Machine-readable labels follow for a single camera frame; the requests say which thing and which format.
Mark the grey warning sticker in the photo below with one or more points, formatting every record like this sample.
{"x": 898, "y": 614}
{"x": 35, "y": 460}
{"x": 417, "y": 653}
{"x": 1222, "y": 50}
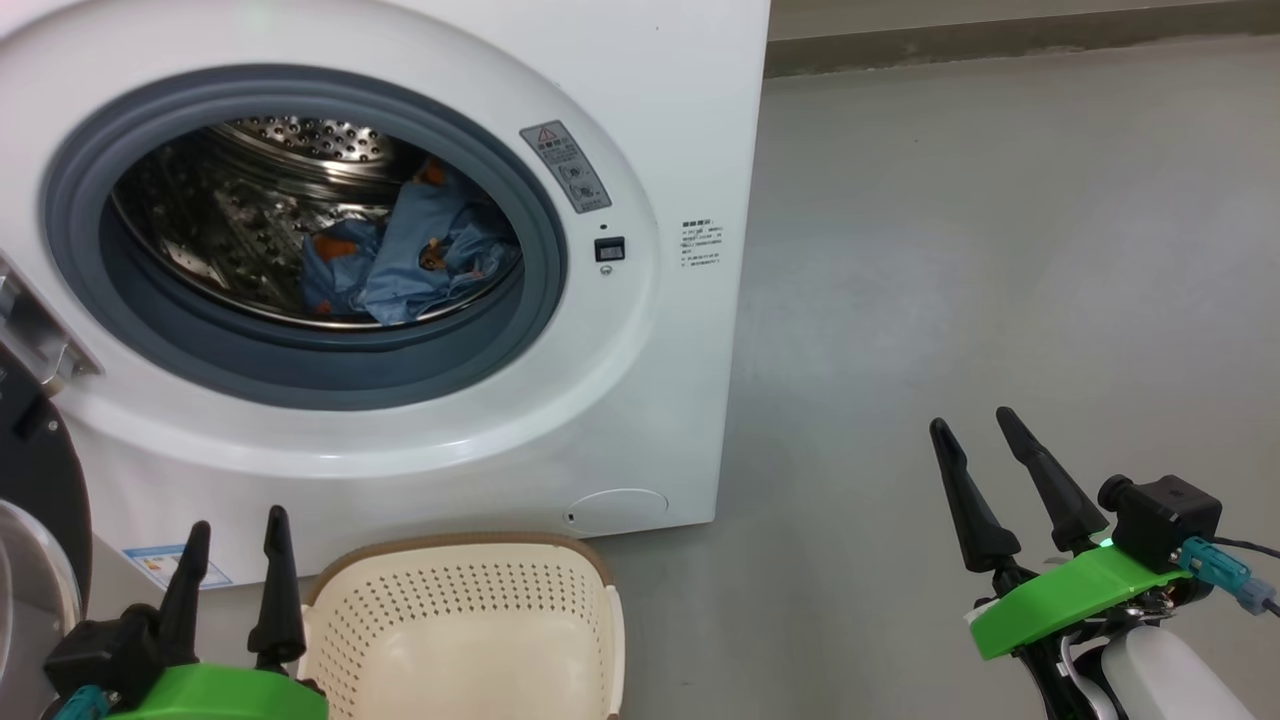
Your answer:
{"x": 565, "y": 167}

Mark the teal left camera connector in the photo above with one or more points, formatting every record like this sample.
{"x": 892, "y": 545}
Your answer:
{"x": 82, "y": 703}

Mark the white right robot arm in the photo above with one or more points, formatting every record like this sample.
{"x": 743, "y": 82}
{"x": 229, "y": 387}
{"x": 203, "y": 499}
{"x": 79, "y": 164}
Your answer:
{"x": 1170, "y": 680}

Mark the perforated steel washer drum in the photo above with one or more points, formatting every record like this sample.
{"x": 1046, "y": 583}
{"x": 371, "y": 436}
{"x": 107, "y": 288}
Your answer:
{"x": 220, "y": 210}

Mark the round filter access cover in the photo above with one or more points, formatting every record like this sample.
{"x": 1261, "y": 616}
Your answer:
{"x": 617, "y": 510}

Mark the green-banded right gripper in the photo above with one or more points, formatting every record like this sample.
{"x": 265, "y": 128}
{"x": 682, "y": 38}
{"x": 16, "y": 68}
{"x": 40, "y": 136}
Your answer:
{"x": 1060, "y": 600}

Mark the grey skirting board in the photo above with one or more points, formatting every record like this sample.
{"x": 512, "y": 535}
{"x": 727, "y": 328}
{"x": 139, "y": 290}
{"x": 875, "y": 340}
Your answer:
{"x": 1000, "y": 40}

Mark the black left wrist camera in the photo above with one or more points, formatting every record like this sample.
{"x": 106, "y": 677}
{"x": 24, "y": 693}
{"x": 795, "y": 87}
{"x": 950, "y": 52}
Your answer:
{"x": 100, "y": 650}

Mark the blue cartoon-print garment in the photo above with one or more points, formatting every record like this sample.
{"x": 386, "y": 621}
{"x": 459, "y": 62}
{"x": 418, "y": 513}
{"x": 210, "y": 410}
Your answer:
{"x": 420, "y": 250}

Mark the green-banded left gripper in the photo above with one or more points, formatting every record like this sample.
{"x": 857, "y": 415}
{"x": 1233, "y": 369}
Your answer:
{"x": 230, "y": 695}

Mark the metal door hinge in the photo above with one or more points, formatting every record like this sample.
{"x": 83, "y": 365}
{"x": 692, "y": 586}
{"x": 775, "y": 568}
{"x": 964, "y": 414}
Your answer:
{"x": 40, "y": 340}

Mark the white front-load washing machine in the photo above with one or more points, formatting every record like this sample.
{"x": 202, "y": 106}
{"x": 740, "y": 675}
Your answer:
{"x": 670, "y": 130}

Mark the cream perforated laundry basket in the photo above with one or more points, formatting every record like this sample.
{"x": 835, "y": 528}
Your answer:
{"x": 470, "y": 620}

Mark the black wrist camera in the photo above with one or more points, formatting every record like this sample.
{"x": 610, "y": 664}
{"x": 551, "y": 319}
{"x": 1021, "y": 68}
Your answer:
{"x": 1165, "y": 520}
{"x": 100, "y": 650}

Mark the teal camera connector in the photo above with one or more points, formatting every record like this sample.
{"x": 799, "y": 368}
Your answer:
{"x": 1220, "y": 572}
{"x": 82, "y": 703}

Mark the blue energy label sticker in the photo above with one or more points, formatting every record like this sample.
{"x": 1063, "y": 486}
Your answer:
{"x": 165, "y": 565}

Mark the teal right camera connector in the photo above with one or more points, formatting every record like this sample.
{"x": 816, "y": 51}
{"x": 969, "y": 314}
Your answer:
{"x": 1220, "y": 572}

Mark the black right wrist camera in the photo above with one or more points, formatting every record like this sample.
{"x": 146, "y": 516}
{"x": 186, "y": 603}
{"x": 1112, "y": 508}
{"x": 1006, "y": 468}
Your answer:
{"x": 1165, "y": 520}

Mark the black door latch socket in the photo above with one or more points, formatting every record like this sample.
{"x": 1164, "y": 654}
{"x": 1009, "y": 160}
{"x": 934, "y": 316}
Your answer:
{"x": 610, "y": 249}

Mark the grey rubber door gasket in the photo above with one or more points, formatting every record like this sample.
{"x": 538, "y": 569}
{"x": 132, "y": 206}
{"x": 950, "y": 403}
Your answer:
{"x": 300, "y": 365}

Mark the black-rimmed glass washer door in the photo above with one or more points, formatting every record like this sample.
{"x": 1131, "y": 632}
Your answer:
{"x": 40, "y": 480}

